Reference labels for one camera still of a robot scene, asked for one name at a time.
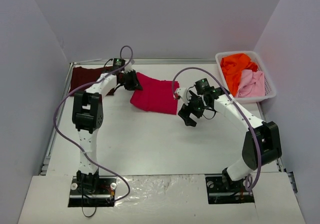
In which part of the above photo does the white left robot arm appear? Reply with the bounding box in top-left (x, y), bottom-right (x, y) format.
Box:
top-left (72, 58), bottom-right (143, 193)

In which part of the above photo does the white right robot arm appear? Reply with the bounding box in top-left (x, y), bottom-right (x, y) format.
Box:
top-left (174, 78), bottom-right (282, 191)

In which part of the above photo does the dark maroon folded t-shirt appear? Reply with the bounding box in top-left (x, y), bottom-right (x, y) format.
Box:
top-left (69, 66), bottom-right (112, 93)

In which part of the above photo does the light pink t-shirt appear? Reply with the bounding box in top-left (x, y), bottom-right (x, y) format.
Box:
top-left (235, 69), bottom-right (266, 98)

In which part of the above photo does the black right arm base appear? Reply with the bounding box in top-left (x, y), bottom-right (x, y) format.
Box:
top-left (205, 174), bottom-right (255, 205)

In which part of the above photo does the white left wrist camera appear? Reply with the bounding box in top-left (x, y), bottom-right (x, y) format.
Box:
top-left (123, 60), bottom-right (135, 74)

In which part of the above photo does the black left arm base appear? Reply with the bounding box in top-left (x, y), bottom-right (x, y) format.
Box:
top-left (67, 176), bottom-right (117, 219)

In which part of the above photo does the crimson red t-shirt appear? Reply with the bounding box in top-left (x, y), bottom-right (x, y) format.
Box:
top-left (130, 72), bottom-right (178, 115)

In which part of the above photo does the orange t-shirt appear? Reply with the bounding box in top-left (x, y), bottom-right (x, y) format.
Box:
top-left (220, 53), bottom-right (258, 97)

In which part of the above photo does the white plastic laundry basket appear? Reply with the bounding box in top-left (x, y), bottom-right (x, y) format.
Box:
top-left (215, 50), bottom-right (277, 104)

